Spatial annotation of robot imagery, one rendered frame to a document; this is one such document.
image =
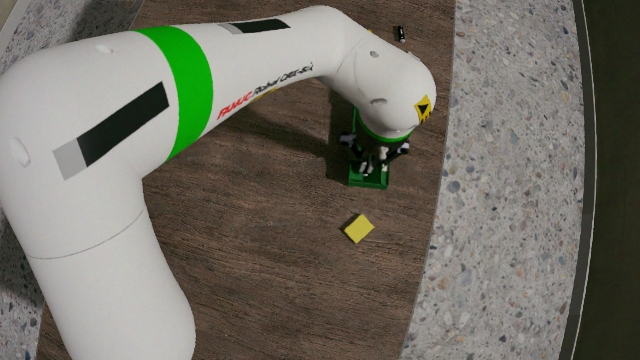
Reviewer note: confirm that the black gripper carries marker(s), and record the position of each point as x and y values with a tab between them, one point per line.
349	142

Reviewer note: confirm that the green three-compartment bin rack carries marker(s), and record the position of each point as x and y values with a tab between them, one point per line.
377	179

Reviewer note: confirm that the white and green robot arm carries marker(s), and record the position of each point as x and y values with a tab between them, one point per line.
83	122

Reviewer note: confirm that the yellow square pad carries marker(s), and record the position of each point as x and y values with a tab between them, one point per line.
359	228

